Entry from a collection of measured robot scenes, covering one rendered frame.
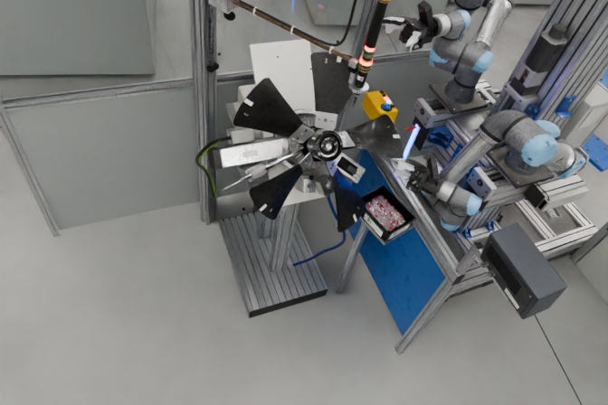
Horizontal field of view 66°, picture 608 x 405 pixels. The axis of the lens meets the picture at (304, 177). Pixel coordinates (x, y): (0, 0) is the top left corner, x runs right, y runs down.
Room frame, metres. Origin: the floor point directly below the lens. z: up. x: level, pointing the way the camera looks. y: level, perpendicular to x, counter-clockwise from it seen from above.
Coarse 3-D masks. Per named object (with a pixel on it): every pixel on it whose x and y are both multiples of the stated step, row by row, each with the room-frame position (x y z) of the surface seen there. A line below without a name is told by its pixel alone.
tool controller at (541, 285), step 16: (512, 224) 1.07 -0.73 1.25; (496, 240) 1.00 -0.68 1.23; (512, 240) 1.00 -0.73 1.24; (528, 240) 1.01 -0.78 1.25; (480, 256) 1.04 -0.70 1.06; (496, 256) 0.97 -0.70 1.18; (512, 256) 0.95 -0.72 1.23; (528, 256) 0.95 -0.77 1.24; (544, 256) 0.96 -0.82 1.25; (496, 272) 0.96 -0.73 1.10; (512, 272) 0.90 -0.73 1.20; (528, 272) 0.89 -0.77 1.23; (544, 272) 0.90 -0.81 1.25; (512, 288) 0.89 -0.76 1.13; (528, 288) 0.84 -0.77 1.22; (544, 288) 0.84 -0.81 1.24; (560, 288) 0.85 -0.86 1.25; (512, 304) 0.87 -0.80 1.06; (528, 304) 0.82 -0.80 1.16; (544, 304) 0.84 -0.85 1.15
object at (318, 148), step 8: (320, 128) 1.40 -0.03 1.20; (312, 136) 1.32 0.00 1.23; (320, 136) 1.29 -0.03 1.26; (328, 136) 1.31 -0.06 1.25; (336, 136) 1.32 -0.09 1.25; (304, 144) 1.33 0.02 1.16; (312, 144) 1.28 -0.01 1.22; (320, 144) 1.28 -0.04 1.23; (336, 144) 1.30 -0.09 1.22; (304, 152) 1.31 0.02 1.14; (312, 152) 1.27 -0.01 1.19; (320, 152) 1.26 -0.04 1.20; (328, 152) 1.27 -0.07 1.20; (336, 152) 1.29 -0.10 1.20; (320, 160) 1.32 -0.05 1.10; (328, 160) 1.25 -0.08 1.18
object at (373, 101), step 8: (368, 96) 1.83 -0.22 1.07; (376, 96) 1.84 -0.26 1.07; (368, 104) 1.81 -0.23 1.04; (376, 104) 1.78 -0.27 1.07; (392, 104) 1.81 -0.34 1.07; (368, 112) 1.79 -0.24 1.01; (376, 112) 1.74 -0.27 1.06; (384, 112) 1.73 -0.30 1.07; (392, 112) 1.75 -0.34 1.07; (392, 120) 1.76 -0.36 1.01
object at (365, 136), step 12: (372, 120) 1.53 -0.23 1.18; (384, 120) 1.54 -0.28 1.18; (348, 132) 1.42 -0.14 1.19; (360, 132) 1.44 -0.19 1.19; (372, 132) 1.46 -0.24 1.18; (384, 132) 1.48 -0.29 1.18; (396, 132) 1.51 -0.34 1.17; (360, 144) 1.37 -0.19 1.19; (372, 144) 1.39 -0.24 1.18; (384, 144) 1.42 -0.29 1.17; (396, 144) 1.45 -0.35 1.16; (396, 156) 1.39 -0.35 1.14
